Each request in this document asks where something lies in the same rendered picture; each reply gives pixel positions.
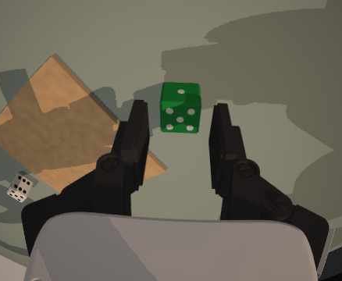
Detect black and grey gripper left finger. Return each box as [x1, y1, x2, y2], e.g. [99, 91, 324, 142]
[21, 100, 150, 257]

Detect tan mat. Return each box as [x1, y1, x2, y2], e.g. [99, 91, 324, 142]
[0, 55, 119, 193]

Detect white die with black pips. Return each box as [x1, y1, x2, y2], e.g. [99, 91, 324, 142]
[7, 173, 33, 202]

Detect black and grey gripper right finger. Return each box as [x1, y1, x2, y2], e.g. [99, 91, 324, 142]
[208, 103, 329, 271]

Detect green die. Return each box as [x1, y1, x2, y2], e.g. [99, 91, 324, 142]
[160, 82, 201, 133]

